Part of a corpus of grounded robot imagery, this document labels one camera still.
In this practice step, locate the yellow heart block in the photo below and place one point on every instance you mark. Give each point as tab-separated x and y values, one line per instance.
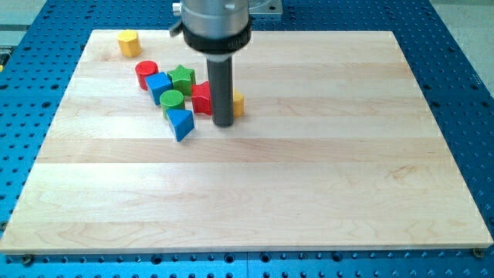
238	103

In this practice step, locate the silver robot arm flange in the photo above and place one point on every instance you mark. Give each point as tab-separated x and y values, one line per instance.
215	27

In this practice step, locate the yellow hexagon block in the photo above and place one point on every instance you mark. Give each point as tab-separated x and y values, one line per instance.
129	43

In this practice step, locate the red star block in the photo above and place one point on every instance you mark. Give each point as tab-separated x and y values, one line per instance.
201	98

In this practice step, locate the blue triangle block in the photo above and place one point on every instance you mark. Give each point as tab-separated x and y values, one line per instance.
181	123

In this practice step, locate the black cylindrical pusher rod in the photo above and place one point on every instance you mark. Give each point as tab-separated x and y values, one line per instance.
221	86

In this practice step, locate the green cylinder block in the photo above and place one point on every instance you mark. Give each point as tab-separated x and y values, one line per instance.
171	100

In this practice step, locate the green star block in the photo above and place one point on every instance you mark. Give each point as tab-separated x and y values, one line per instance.
182	79

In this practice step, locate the light wooden board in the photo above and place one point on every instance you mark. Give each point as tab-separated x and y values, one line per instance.
337	149

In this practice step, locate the blue cube block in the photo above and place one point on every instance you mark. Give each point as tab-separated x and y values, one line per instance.
157	84

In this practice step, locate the red cylinder block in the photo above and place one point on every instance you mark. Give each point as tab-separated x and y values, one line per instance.
144	69

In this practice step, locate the silver mounting bracket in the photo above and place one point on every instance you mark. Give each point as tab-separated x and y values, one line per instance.
266	7

